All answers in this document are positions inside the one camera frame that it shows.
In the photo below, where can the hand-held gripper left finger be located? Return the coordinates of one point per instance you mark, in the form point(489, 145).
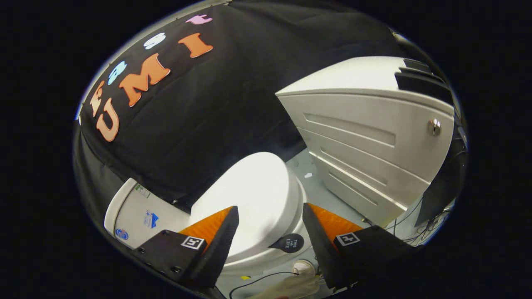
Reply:
point(220, 249)

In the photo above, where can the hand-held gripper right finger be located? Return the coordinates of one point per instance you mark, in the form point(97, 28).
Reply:
point(322, 249)

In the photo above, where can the white toilet bowl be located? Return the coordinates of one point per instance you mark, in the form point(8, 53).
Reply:
point(266, 265)

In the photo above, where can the white round floor fitting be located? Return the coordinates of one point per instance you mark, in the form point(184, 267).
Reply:
point(303, 268)

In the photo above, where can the white drawer cabinet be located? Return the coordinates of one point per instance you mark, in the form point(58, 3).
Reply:
point(365, 124)

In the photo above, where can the dark flat panel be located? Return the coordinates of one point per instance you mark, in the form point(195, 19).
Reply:
point(444, 182)

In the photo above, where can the black backdrop cloth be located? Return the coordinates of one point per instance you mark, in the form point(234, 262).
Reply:
point(232, 104)

